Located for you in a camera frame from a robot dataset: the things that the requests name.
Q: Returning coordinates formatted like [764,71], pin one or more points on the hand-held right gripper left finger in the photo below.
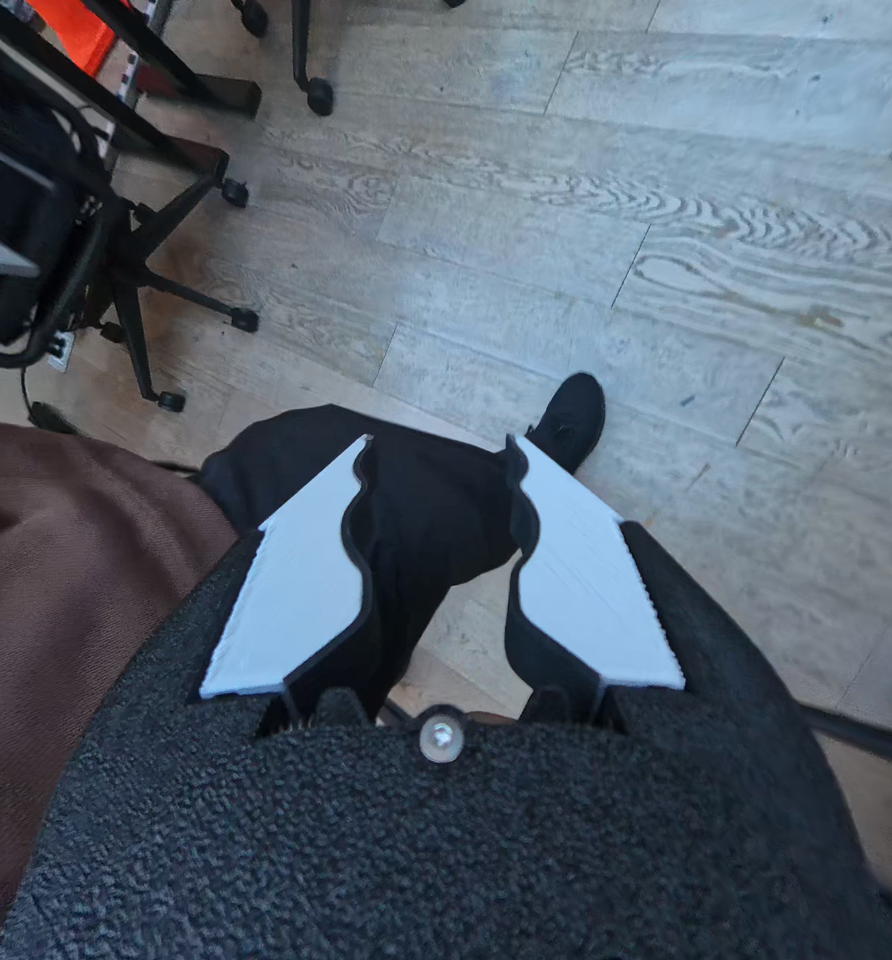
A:
[288,600]

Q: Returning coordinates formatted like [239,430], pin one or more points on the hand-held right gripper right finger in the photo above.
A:
[596,600]

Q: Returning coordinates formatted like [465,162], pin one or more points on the person's dark trousered leg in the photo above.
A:
[431,510]

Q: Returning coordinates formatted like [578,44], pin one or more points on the person's black shoe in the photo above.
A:
[573,420]

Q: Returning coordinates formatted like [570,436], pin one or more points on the orange striped traffic cone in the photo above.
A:
[71,30]

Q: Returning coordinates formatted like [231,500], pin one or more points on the black table leg frame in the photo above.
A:
[228,97]

